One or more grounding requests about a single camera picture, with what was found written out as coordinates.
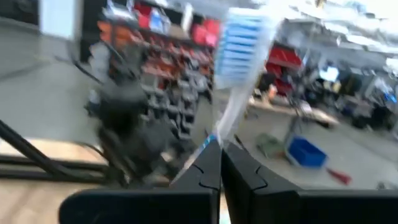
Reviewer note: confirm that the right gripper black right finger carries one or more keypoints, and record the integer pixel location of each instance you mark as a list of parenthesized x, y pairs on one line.
[(280, 205)]

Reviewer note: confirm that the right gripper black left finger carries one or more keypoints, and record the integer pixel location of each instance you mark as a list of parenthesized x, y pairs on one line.
[(186, 205)]

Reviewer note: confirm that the blue white toothbrush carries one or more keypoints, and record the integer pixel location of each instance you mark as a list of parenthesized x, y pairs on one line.
[(242, 46)]

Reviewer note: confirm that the blue plastic bin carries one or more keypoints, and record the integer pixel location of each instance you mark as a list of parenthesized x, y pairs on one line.
[(306, 154)]

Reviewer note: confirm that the green bag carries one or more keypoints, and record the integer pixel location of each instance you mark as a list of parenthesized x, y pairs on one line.
[(269, 144)]

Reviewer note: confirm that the red dustpan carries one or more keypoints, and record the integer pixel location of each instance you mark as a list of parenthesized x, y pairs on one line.
[(340, 176)]

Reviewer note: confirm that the low wooden platform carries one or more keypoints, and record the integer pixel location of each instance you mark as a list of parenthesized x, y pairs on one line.
[(320, 116)]

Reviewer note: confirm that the computer monitor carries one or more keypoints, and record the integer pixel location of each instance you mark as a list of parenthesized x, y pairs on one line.
[(329, 74)]

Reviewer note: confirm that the shelf rack with orange bins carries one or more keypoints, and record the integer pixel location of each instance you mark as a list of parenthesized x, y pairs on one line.
[(161, 62)]

